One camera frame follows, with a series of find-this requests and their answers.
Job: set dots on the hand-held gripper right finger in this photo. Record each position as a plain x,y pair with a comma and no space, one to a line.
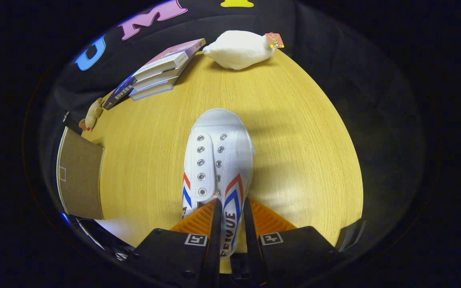
251,244

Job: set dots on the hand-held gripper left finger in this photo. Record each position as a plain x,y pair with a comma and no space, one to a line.
215,248

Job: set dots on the white canvas shoe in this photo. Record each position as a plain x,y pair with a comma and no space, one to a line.
218,160

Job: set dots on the brown woven storage box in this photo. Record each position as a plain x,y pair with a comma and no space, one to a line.
80,180

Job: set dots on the light blue cover book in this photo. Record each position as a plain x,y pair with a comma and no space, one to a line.
152,91

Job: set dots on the grey cover book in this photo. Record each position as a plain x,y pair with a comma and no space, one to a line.
156,80

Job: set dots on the dark blue book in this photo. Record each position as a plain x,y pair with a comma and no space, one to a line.
119,94

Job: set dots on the brown plush toy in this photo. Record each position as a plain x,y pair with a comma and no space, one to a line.
92,114

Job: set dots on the white plush toy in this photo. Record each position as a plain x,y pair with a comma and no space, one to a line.
238,50

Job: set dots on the pink cover book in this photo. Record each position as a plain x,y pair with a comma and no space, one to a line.
170,56

